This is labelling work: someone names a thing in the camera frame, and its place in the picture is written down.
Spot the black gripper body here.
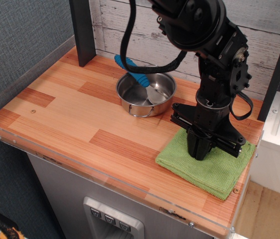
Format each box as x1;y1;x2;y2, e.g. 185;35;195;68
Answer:
171;103;246;145

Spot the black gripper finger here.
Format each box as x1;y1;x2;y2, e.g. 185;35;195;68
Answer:
187;127;216;161
215;137;243;157

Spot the green towel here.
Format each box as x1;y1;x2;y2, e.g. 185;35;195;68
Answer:
155;129;256;200

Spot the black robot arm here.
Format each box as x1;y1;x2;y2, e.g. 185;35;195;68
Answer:
152;0;251;160

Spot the stainless steel pot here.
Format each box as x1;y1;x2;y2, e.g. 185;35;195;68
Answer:
116;73;177;118

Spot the silver dispenser button panel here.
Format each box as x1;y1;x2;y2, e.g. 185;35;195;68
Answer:
83;197;145;239

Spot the grey toy fridge cabinet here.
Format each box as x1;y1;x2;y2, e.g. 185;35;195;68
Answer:
28;154;211;239

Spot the orange object at corner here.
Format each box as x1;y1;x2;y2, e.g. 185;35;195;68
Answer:
0;228;26;239

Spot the blue handled metal spoon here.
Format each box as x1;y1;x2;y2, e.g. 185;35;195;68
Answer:
114;55;167;105

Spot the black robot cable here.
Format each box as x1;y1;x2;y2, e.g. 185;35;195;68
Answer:
119;0;188;75

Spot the black vertical post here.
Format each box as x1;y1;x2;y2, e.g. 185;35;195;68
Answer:
69;0;96;67

